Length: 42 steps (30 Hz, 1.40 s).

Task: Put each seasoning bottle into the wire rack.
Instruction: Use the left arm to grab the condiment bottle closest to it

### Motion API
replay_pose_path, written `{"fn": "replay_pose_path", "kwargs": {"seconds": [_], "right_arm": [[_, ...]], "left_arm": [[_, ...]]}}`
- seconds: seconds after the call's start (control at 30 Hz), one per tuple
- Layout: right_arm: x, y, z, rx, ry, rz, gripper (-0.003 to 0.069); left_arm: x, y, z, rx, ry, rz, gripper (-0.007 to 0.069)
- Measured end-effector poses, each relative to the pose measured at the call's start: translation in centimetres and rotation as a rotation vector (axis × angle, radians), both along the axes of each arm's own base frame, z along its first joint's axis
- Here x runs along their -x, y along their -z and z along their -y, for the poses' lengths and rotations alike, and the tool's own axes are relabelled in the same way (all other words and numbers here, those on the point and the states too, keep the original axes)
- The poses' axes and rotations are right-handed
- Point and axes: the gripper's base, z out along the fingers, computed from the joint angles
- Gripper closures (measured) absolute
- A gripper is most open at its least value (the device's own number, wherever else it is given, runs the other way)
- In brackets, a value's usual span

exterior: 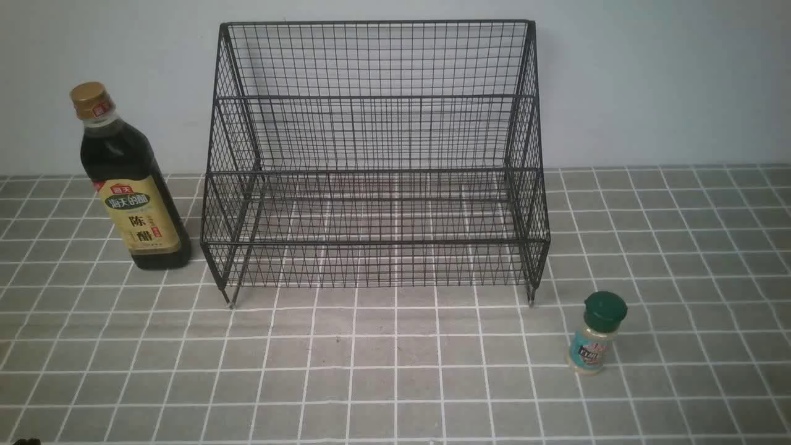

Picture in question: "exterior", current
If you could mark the black wire mesh shelf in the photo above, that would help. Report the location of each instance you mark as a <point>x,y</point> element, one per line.
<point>388,153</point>

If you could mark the dark vinegar bottle gold cap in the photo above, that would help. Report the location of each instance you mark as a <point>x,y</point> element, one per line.
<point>121,164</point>

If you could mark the pepper shaker green cap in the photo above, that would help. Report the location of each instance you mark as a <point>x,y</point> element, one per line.
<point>604,312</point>

